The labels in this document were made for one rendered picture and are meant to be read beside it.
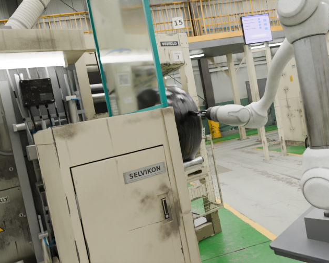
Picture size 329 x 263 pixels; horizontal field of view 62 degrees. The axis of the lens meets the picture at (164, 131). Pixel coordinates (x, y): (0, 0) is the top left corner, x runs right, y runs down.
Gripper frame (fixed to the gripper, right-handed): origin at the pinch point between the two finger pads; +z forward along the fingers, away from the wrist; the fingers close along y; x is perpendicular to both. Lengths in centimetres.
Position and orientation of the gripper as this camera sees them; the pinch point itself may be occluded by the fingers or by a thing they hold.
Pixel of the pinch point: (192, 112)
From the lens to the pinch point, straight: 167.8
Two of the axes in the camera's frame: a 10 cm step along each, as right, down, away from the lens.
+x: 1.1, 9.8, 1.7
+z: -5.2, -0.9, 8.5
